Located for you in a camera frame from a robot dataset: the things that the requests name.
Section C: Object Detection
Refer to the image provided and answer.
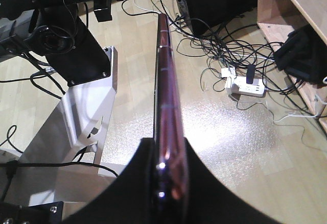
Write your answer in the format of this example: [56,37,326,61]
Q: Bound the black base cable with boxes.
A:
[0,125,120,202]

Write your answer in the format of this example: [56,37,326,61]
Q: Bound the white power strip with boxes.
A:
[221,67,265,97]

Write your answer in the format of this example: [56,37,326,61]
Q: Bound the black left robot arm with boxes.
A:
[1,0,122,223]

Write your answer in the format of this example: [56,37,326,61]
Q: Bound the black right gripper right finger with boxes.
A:
[185,139,277,224]

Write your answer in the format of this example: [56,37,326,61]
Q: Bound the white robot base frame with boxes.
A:
[0,1,127,207]

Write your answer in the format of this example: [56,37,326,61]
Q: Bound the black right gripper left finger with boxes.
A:
[62,138,157,223]

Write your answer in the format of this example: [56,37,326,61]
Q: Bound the black foldable phone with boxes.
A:
[152,13,189,223]

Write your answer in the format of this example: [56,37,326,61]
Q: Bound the black bracket with screws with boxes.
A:
[1,201,64,223]

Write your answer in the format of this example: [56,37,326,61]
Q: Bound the tangled black floor cables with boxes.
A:
[121,0,327,153]

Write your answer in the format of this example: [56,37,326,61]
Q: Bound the black bag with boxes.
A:
[273,24,326,85]

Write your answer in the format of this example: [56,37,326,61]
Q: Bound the black computer tower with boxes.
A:
[173,0,259,36]

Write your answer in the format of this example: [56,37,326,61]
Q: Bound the wooden low shelf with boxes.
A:
[256,0,327,130]

